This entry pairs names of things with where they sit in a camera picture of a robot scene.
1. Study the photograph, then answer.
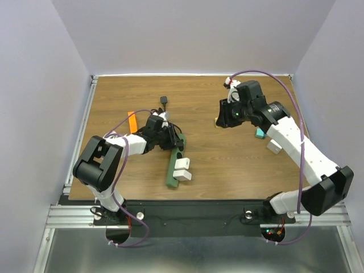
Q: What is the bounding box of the green power strip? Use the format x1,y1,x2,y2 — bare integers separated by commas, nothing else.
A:
165,133,187,188

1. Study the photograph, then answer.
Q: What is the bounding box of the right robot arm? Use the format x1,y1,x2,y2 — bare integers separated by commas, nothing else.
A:
216,78,354,222

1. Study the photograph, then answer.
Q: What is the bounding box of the black power strip cable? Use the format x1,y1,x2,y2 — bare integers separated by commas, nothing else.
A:
150,96,183,136

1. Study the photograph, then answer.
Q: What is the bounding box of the aluminium frame rail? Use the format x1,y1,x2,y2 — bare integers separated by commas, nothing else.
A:
43,72,353,272

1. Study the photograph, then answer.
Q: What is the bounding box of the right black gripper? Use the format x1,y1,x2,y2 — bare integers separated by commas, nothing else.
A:
215,96,251,128

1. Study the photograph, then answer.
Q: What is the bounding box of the white cube adapter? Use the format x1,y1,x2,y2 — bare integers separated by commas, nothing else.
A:
267,139,282,154

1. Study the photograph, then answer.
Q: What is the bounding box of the yellow usb charger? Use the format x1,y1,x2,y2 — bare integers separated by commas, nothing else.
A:
214,117,219,128

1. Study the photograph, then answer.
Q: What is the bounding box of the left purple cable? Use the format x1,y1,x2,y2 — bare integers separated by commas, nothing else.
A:
104,109,151,248

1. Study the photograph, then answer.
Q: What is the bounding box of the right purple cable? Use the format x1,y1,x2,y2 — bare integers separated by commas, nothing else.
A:
230,70,313,246

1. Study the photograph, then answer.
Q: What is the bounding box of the white charger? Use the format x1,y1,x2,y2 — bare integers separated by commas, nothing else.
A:
174,158,190,170
172,169,192,181

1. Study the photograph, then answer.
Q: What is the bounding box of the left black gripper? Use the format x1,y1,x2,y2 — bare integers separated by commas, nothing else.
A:
154,125,183,151

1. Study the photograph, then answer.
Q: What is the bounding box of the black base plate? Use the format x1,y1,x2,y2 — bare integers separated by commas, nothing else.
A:
93,200,296,238

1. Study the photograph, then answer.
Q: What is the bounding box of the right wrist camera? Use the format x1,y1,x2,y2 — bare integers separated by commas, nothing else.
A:
224,77,241,104

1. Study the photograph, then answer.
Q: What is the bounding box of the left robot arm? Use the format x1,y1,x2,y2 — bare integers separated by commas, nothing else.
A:
72,114,186,224

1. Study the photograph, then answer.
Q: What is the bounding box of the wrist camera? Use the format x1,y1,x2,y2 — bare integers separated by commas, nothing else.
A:
159,111,169,127
224,77,241,104

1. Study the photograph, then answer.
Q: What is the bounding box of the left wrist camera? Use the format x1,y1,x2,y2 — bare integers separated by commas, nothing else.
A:
159,111,169,127

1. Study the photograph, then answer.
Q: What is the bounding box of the purple cable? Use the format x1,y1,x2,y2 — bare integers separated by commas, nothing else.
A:
104,109,151,248
230,70,313,246

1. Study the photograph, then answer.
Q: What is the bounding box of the teal usb charger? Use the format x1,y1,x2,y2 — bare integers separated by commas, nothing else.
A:
255,128,267,139

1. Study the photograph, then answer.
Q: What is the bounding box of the orange power strip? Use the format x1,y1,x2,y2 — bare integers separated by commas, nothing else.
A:
128,111,138,134

